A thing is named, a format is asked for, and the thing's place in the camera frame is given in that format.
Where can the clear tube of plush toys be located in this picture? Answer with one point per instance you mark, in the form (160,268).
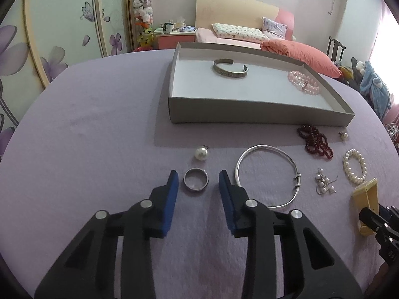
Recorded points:
(141,6)

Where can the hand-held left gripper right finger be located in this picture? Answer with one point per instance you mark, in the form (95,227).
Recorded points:
(226,199)

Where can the blue plush robe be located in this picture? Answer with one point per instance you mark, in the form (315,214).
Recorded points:
(374,87)

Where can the bed with pink sheet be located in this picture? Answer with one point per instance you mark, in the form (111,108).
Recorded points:
(204,35)

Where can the pearl drop earrings cluster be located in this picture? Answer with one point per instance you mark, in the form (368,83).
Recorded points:
(321,179)

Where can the pink nightstand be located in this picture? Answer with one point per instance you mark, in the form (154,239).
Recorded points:
(174,40)

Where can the cream hair claw clip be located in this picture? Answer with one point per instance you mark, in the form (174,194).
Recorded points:
(364,196)

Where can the bed with pillows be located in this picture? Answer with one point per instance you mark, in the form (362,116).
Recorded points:
(230,9)

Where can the white floral pillow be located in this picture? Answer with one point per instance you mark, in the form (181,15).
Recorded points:
(240,32)

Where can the salmon pink pillow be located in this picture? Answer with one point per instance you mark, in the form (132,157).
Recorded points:
(299,51)

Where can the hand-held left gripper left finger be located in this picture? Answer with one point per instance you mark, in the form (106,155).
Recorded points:
(170,199)

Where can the small pearl stud earring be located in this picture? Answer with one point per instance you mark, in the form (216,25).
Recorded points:
(344,135)

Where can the dark wooden chair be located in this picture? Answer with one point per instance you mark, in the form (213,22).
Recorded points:
(335,48)

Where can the grey cardboard tray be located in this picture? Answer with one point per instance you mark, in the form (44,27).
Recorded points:
(249,84)

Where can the blue tissue pack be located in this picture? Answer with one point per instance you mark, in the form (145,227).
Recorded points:
(187,29)

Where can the white mug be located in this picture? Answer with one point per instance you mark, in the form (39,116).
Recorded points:
(168,28)

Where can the thin silver bangle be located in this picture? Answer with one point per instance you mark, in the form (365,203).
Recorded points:
(297,179)

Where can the purple tablecloth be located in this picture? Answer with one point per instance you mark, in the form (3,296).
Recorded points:
(93,130)

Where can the large pearl pendant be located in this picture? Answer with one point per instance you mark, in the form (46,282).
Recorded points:
(200,155)

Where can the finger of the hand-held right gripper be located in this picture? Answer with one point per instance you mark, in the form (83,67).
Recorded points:
(369,219)

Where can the floral sliding wardrobe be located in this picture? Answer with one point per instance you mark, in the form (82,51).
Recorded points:
(62,21)

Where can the yellow plush toy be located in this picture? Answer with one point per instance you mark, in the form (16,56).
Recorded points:
(146,39)

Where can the purple print pillow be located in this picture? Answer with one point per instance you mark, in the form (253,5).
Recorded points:
(274,26)

